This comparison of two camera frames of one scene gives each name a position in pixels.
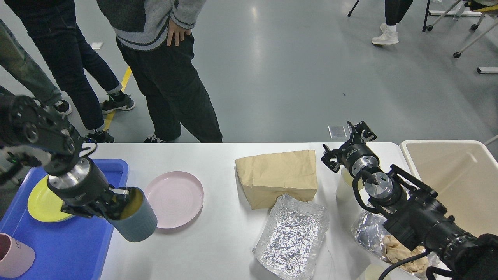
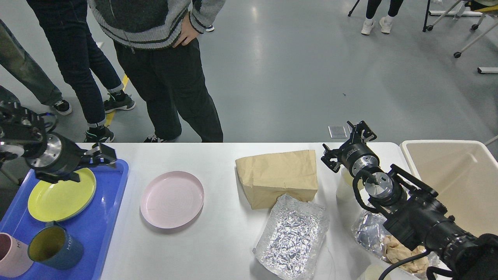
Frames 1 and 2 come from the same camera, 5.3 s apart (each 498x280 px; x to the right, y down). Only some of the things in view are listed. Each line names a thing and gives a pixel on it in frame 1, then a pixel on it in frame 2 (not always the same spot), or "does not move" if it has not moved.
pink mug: x=16 y=257 does not move
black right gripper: x=358 y=157 does not move
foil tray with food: x=368 y=230 does not move
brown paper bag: x=264 y=177 does not move
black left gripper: x=83 y=189 -> x=62 y=156
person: x=395 y=9 -> x=385 y=22
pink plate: x=176 y=197 does not move
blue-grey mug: x=139 y=219 -> x=53 y=245
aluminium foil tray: x=289 y=243 does not move
